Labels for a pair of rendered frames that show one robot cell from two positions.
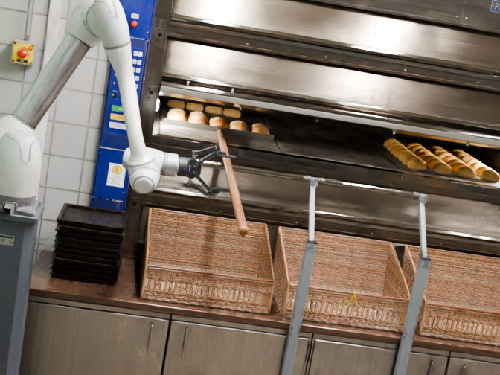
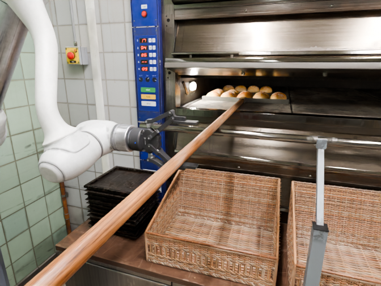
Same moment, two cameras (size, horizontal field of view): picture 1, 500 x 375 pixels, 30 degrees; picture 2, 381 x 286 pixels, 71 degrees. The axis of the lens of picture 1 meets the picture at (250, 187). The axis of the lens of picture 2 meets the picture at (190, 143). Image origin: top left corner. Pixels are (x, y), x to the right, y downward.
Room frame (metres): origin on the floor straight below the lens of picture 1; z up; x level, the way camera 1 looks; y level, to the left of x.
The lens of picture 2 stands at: (2.87, -0.23, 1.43)
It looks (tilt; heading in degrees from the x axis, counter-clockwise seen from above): 17 degrees down; 26
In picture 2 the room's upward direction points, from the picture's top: straight up
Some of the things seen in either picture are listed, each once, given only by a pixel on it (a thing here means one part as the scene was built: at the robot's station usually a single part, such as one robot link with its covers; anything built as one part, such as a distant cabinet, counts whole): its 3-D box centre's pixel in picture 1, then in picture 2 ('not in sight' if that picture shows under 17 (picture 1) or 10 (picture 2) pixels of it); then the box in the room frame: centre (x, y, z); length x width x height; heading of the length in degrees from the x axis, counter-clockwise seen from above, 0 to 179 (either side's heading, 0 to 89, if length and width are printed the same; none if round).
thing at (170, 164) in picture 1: (170, 164); (126, 138); (3.53, 0.32, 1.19); 0.09 x 0.06 x 0.09; 7
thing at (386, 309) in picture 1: (339, 277); (361, 242); (4.01, -0.47, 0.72); 0.56 x 0.49 x 0.28; 98
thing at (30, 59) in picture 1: (24, 52); (76, 55); (4.05, 1.07, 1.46); 0.10 x 0.07 x 0.10; 97
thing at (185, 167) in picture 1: (189, 167); (146, 139); (3.54, 0.24, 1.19); 0.09 x 0.07 x 0.08; 97
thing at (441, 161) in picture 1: (439, 158); not in sight; (4.78, -0.94, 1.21); 0.61 x 0.48 x 0.06; 7
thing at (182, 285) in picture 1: (207, 258); (217, 216); (3.94, 0.13, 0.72); 0.56 x 0.49 x 0.28; 98
